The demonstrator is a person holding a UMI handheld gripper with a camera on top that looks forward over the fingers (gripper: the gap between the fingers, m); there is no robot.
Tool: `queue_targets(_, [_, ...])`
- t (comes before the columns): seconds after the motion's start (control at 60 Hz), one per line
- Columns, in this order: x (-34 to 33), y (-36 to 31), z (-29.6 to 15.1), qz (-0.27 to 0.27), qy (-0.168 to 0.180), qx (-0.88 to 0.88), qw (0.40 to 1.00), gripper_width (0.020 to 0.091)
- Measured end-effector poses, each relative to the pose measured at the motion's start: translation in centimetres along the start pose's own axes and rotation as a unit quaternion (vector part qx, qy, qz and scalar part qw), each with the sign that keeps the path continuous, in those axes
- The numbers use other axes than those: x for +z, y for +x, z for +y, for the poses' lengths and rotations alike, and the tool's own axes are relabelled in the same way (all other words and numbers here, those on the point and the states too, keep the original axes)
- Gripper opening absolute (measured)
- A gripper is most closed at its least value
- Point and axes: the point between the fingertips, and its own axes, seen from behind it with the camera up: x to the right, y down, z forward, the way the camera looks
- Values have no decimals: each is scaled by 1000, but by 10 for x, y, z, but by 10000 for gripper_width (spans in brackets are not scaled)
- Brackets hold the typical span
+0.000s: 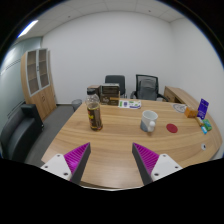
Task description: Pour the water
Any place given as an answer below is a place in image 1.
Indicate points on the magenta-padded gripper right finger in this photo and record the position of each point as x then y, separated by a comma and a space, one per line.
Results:
163, 165

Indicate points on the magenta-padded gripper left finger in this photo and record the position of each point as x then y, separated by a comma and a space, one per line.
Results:
60, 165

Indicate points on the clear bottle with black cap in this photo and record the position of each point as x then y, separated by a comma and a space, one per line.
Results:
94, 116

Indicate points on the flat round red coaster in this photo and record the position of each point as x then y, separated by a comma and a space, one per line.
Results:
172, 128

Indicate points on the small white round disc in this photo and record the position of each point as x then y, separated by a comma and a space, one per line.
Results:
203, 146

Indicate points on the white mug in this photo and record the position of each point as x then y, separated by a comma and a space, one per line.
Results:
148, 119

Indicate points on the black armchair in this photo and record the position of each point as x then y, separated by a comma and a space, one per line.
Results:
18, 133

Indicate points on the small blue white box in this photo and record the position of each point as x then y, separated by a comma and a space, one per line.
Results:
204, 130

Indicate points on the small yellow box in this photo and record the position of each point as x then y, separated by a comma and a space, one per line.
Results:
199, 121

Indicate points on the green box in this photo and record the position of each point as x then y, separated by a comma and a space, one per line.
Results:
207, 125

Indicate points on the wooden tissue box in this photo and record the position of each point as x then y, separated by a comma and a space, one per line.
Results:
191, 112

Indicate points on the round grey patterned mat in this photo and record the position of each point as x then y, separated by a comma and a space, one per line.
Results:
179, 107

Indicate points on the grey waste bin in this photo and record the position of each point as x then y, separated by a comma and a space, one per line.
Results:
76, 104

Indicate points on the purple sign stand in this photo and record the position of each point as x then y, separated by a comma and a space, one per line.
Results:
203, 108

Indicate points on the white printed leaflet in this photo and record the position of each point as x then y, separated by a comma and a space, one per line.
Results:
130, 104

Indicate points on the wooden shelf cabinet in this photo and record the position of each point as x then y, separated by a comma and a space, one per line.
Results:
41, 96

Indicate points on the wooden side desk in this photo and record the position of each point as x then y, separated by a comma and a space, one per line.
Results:
176, 93

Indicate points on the grey mesh office chair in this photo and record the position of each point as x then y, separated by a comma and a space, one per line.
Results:
147, 88

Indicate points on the tan cardboard box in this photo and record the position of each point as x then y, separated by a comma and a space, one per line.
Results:
111, 102

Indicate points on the small brown box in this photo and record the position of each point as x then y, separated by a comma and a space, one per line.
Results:
95, 87

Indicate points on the dark brown box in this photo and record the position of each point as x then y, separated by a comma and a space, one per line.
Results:
110, 90

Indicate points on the black office chair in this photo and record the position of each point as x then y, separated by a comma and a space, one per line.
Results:
115, 80

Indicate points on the ceiling light panel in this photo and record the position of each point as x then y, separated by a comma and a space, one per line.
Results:
28, 28

